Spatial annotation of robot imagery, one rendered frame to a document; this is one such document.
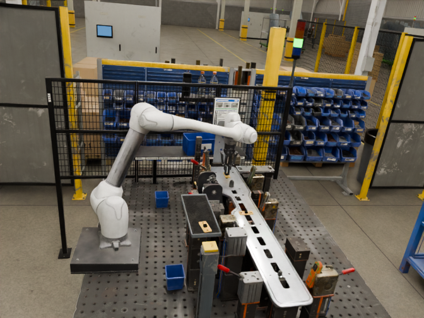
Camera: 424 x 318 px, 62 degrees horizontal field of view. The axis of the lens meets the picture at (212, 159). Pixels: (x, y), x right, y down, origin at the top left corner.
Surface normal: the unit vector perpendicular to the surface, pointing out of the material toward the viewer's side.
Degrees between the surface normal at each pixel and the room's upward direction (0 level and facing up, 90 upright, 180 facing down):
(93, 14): 90
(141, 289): 0
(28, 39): 89
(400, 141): 91
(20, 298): 0
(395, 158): 90
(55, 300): 0
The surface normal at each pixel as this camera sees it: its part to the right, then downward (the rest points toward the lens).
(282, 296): 0.08, -0.91
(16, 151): 0.15, 0.43
